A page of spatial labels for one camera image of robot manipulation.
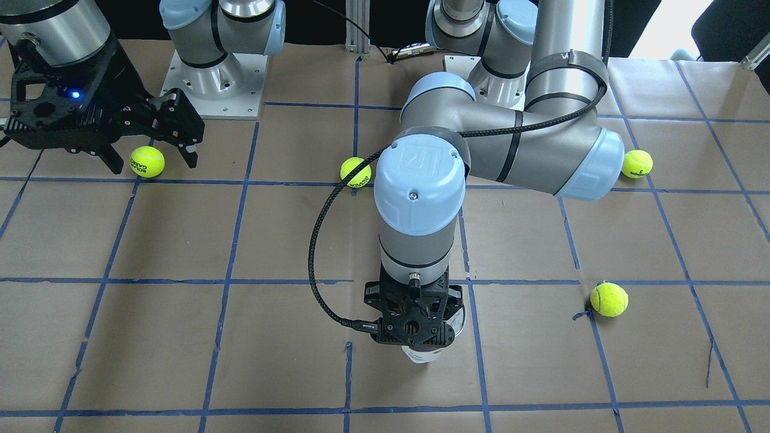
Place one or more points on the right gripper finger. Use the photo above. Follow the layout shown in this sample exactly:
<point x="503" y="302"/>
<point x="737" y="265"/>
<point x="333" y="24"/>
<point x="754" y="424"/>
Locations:
<point x="111" y="158"/>
<point x="174" y="120"/>

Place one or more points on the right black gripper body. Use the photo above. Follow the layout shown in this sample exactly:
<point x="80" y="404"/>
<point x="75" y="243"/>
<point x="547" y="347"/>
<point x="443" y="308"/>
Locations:
<point x="122" y="84"/>

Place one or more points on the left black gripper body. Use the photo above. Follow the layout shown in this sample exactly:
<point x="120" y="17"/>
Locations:
<point x="455" y="300"/>

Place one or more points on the tennis ball can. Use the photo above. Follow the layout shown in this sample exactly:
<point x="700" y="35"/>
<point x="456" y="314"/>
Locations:
<point x="419" y="357"/>

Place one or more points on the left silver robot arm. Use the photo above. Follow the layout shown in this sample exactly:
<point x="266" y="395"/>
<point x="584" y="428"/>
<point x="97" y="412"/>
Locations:
<point x="552" y="51"/>

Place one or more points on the tennis ball front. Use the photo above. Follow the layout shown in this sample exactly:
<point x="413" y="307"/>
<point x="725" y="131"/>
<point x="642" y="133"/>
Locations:
<point x="147" y="161"/>

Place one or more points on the tennis ball near tape scrap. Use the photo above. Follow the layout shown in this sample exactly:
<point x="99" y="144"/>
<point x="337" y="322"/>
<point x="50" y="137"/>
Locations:
<point x="609" y="299"/>

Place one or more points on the tennis ball near base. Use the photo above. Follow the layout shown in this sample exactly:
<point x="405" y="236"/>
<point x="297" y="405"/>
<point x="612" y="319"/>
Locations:
<point x="637" y="164"/>

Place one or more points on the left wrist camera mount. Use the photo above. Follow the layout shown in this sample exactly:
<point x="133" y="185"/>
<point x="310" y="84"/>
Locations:
<point x="412" y="313"/>

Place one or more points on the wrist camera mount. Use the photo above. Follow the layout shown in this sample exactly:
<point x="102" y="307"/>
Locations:
<point x="412" y="313"/>
<point x="50" y="106"/>

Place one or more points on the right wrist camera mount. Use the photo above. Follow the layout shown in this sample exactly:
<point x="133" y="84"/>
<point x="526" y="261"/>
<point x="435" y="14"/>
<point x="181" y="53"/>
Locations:
<point x="50" y="106"/>

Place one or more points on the aluminium frame post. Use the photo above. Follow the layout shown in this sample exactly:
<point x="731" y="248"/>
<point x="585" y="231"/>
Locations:
<point x="357" y="27"/>

